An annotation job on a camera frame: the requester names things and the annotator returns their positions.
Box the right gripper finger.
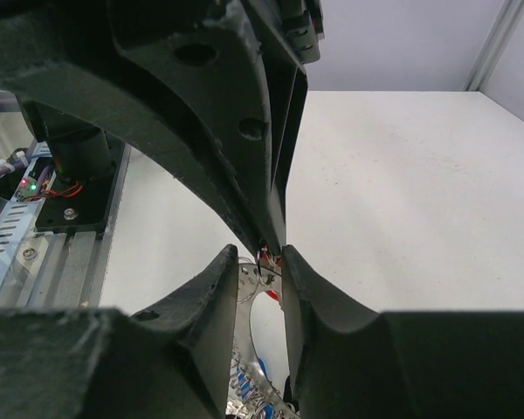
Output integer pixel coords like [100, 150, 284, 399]
[0, 244, 238, 418]
[282, 245, 524, 418]

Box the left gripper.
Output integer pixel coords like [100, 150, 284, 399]
[0, 1, 323, 252]

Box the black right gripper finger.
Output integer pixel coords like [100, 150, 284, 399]
[270, 68, 307, 244]

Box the large steel keyring yellow handle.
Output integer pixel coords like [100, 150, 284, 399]
[226, 257, 300, 418]

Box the red key tag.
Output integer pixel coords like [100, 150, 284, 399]
[264, 257, 285, 306]

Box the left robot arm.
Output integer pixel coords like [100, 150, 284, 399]
[0, 1, 324, 254]

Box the aluminium front rail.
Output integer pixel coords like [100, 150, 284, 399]
[0, 143, 132, 311]

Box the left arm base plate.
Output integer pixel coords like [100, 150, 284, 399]
[36, 131, 126, 237]

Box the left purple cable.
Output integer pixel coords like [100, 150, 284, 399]
[0, 161, 27, 189]

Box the slotted cable duct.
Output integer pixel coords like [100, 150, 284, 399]
[0, 160, 54, 307]

